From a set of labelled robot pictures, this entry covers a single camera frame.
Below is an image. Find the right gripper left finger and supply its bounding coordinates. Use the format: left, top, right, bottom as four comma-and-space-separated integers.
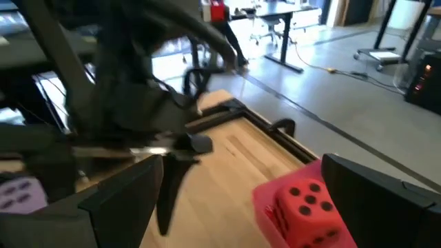
0, 154, 165, 248

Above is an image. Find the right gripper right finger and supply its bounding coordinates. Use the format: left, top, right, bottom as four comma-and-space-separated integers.
321, 152, 441, 248

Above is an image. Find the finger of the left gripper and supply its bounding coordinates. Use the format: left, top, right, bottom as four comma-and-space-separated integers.
25, 152, 79, 203
156, 154, 201, 237

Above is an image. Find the large purple plush die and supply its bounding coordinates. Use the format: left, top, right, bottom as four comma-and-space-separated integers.
0, 176, 48, 215

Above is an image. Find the large red plush die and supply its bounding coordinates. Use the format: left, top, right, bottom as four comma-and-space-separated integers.
274, 178, 345, 248

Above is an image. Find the pink translucent plastic bin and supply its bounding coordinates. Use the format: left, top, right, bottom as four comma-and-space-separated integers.
251, 160, 359, 248

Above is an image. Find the person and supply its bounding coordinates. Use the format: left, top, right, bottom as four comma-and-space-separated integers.
208, 0, 249, 68

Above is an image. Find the black computer tower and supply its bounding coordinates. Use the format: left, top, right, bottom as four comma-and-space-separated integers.
403, 51, 441, 116

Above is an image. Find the black rolling stand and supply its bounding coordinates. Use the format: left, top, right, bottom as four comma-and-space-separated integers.
353, 0, 435, 72

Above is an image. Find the grey office chair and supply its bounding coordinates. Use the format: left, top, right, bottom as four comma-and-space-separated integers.
249, 13, 294, 45

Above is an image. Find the black office desk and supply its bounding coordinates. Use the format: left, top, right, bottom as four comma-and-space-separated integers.
230, 0, 321, 75

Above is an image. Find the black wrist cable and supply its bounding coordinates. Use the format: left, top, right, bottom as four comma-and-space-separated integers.
182, 67, 212, 104

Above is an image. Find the black cable loop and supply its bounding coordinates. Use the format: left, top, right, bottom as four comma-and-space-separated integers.
267, 118, 296, 138

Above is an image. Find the yellow floor cable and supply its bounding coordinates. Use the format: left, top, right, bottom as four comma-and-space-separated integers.
292, 43, 337, 74

